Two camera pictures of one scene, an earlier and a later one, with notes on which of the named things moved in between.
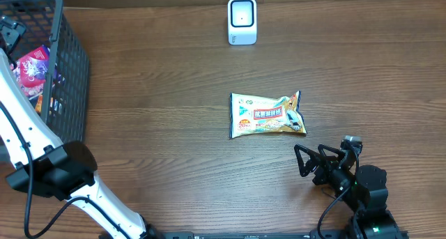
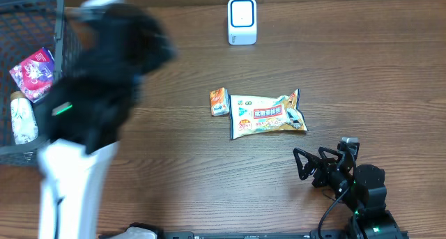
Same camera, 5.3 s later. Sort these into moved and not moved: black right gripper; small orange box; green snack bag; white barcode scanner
Moved: small orange box
Not moved: white barcode scanner; black right gripper; green snack bag
